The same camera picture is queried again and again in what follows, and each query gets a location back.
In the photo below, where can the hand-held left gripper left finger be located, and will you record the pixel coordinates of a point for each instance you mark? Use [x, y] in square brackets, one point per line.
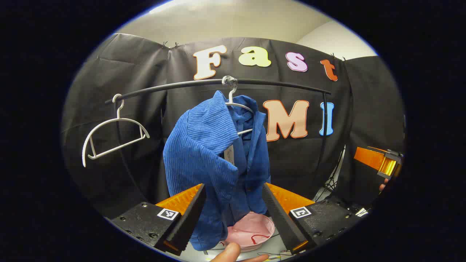
[189, 218]

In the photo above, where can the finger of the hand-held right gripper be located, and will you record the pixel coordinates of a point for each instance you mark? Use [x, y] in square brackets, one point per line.
[369, 157]

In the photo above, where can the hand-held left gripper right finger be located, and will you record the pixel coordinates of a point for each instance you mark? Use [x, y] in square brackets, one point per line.
[278, 218]

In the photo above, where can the blue ribbed jacket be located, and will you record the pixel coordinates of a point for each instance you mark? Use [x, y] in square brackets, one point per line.
[204, 156]

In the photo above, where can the white hanger with taped hook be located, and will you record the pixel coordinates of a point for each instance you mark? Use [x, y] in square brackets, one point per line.
[230, 98]

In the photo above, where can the white plain clothes hanger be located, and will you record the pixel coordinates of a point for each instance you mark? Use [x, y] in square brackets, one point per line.
[118, 118]

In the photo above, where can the black clothes rack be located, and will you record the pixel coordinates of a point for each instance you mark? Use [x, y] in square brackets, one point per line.
[189, 84]

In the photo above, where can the black tripod stand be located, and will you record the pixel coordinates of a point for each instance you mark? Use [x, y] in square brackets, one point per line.
[329, 183]

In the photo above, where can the grey tape wad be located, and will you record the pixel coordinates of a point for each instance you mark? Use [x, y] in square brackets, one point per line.
[229, 80]

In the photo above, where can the black backdrop cloth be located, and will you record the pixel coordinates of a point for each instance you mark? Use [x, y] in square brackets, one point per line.
[145, 69]

